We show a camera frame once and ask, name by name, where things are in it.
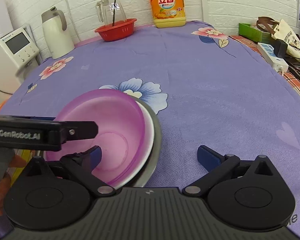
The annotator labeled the stainless steel bowl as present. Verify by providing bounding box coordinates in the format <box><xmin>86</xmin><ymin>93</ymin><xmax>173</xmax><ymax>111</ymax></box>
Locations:
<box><xmin>129</xmin><ymin>98</ymin><xmax>162</xmax><ymax>187</ymax></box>

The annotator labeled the white thermos jug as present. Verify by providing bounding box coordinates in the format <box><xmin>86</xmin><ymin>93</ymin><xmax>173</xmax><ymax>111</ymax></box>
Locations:
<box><xmin>41</xmin><ymin>7</ymin><xmax>75</xmax><ymax>59</ymax></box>

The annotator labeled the purple plastic bowl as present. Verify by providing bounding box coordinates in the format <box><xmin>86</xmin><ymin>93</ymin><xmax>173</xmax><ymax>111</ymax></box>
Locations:
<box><xmin>46</xmin><ymin>89</ymin><xmax>145</xmax><ymax>187</ymax></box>

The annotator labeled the glass pitcher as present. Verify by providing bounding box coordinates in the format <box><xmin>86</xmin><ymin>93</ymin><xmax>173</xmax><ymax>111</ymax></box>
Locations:
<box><xmin>96</xmin><ymin>0</ymin><xmax>127</xmax><ymax>25</ymax></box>

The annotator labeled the purple floral tablecloth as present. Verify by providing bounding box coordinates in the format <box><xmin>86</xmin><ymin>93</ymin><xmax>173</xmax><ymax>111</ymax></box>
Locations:
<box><xmin>0</xmin><ymin>21</ymin><xmax>300</xmax><ymax>236</ymax></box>

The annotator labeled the green box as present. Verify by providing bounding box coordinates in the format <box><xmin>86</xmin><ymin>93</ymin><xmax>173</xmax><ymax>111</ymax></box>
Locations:
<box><xmin>238</xmin><ymin>23</ymin><xmax>274</xmax><ymax>44</ymax></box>

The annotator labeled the operator hand orange glove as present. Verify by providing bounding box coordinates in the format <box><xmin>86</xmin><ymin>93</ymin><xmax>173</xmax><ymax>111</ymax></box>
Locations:
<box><xmin>0</xmin><ymin>156</ymin><xmax>19</xmax><ymax>216</ymax></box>

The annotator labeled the cream tote bag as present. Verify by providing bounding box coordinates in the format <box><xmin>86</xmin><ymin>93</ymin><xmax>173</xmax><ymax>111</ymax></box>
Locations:
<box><xmin>256</xmin><ymin>17</ymin><xmax>300</xmax><ymax>61</ymax></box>

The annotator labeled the white ceramic patterned bowl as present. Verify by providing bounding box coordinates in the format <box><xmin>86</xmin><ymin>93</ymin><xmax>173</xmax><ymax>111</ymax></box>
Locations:
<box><xmin>112</xmin><ymin>99</ymin><xmax>155</xmax><ymax>189</ymax></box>

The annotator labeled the yellow dish soap bottle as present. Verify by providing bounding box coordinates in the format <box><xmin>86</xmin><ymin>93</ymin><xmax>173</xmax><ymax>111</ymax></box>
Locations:
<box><xmin>150</xmin><ymin>0</ymin><xmax>186</xmax><ymax>28</ymax></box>

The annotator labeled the white countertop water dispenser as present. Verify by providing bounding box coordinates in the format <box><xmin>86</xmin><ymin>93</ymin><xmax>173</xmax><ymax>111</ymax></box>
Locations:
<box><xmin>0</xmin><ymin>28</ymin><xmax>39</xmax><ymax>104</ymax></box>

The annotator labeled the red plastic colander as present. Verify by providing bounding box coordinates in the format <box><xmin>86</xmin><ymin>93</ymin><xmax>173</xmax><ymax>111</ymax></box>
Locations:
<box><xmin>94</xmin><ymin>18</ymin><xmax>137</xmax><ymax>42</ymax></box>

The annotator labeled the black stirring stick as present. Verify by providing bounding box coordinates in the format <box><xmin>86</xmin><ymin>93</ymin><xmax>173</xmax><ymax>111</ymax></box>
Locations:
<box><xmin>112</xmin><ymin>0</ymin><xmax>116</xmax><ymax>27</ymax></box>

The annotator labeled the white power strip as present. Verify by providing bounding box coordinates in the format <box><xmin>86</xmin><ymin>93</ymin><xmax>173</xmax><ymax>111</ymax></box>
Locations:
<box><xmin>257</xmin><ymin>42</ymin><xmax>289</xmax><ymax>75</ymax></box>

